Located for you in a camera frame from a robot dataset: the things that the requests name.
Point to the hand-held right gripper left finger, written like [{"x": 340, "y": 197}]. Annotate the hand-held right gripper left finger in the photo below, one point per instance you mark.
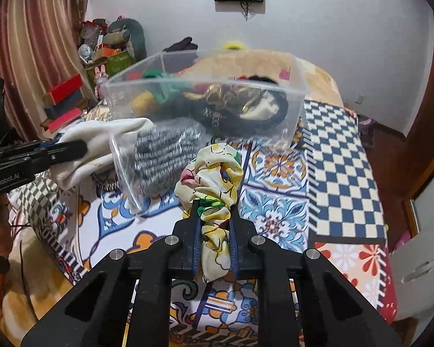
[{"x": 196, "y": 249}]

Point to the clear plastic storage box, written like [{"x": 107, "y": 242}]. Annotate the clear plastic storage box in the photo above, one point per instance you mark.
[{"x": 238, "y": 68}]

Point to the grey green plush toy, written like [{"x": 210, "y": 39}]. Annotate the grey green plush toy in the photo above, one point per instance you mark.
[{"x": 128, "y": 34}]

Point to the green cardboard box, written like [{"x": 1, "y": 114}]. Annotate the green cardboard box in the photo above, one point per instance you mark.
[{"x": 119, "y": 63}]

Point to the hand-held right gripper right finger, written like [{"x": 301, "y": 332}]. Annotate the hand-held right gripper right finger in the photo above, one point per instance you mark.
[{"x": 235, "y": 249}]

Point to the black gloves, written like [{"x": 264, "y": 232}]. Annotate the black gloves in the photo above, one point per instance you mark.
[{"x": 182, "y": 44}]

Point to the wooden door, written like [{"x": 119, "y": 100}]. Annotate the wooden door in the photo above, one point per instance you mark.
[{"x": 432, "y": 133}]

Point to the pink bunny toy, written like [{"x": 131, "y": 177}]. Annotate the pink bunny toy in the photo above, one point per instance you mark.
[{"x": 102, "y": 79}]

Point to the black white striped cloth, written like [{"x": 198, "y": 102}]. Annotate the black white striped cloth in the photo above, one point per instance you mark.
[{"x": 159, "y": 159}]

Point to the gold shiny cloth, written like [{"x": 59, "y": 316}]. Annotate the gold shiny cloth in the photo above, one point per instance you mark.
[{"x": 217, "y": 95}]

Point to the striped pink curtain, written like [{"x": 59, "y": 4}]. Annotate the striped pink curtain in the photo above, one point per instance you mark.
[{"x": 39, "y": 36}]

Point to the wall socket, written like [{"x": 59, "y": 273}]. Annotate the wall socket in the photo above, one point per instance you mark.
[{"x": 359, "y": 99}]

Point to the dark grey box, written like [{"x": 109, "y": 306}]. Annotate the dark grey box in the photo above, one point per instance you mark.
[{"x": 67, "y": 103}]

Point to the red flat box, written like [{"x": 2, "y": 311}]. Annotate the red flat box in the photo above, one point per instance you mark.
[{"x": 63, "y": 88}]

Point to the white cabinet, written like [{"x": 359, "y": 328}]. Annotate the white cabinet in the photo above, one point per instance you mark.
[{"x": 419, "y": 253}]

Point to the yellow soft item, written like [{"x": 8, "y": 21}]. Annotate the yellow soft item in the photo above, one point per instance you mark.
[{"x": 143, "y": 103}]

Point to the yellow floral scrunchie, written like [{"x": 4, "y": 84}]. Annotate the yellow floral scrunchie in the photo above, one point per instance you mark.
[{"x": 211, "y": 173}]

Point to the yellow fluffy item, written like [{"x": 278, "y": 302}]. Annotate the yellow fluffy item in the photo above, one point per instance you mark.
[{"x": 235, "y": 45}]

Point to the pink floor item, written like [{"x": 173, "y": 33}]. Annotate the pink floor item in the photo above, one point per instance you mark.
[{"x": 366, "y": 130}]

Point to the clear zip bag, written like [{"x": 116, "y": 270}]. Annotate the clear zip bag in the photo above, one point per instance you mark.
[{"x": 124, "y": 184}]

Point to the green cloth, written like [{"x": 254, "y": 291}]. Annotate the green cloth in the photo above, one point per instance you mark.
[{"x": 166, "y": 83}]

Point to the red book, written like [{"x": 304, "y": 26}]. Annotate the red book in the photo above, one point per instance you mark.
[{"x": 63, "y": 119}]

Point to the colourful patterned bed sheet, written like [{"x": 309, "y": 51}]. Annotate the colourful patterned bed sheet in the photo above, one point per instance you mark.
[{"x": 340, "y": 173}]

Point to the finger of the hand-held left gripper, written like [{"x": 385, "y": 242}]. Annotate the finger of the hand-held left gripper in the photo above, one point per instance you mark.
[
  {"x": 39, "y": 164},
  {"x": 63, "y": 148}
]

